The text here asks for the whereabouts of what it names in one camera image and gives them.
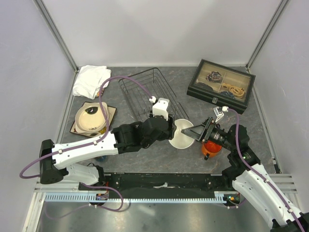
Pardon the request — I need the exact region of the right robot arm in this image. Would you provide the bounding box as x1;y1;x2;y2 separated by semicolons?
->
181;117;309;232

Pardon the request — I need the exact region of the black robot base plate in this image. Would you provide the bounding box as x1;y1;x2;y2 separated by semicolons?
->
78;172;239;199

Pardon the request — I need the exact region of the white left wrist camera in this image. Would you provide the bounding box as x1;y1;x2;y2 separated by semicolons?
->
152;98;170;121

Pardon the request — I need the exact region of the white crumpled cloth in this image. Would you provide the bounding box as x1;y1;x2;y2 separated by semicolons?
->
72;65;112;100

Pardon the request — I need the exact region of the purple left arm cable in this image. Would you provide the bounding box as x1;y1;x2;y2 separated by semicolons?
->
19;76;156;179

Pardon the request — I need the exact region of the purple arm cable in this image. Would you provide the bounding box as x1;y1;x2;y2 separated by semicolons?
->
221;106;305;232
19;76;156;179

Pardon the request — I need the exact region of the black wire dish rack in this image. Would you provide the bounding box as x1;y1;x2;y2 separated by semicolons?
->
118;67;190;121

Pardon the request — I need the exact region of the aluminium frame rail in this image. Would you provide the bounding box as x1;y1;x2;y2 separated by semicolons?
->
34;0;79;73

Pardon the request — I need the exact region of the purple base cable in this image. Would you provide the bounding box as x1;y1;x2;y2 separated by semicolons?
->
43;183;124;220

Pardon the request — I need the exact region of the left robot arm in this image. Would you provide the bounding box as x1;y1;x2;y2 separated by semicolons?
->
40;115;176;190

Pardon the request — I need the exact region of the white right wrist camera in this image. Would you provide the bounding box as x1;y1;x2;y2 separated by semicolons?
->
213;106;224;123

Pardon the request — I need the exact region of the white ceramic bowl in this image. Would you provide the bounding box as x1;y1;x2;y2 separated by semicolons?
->
169;119;195;149

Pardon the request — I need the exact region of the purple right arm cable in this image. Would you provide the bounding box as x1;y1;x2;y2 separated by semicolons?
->
221;106;305;232

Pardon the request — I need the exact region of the orange plastic mug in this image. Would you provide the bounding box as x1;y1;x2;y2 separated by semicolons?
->
201;141;222;160

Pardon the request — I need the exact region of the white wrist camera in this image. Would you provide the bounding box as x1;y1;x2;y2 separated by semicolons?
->
152;98;170;121
213;106;224;123

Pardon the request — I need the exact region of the small dark blue cup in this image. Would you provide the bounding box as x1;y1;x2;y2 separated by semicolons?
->
95;156;107;162

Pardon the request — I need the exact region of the blue slotted cable duct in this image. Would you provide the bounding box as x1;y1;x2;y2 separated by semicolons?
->
45;192;226;203

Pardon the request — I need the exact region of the black glass-lid jewelry box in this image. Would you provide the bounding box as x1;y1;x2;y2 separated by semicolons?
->
186;59;255;114

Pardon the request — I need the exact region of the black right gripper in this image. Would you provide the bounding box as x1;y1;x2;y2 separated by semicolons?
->
182;116;235;151

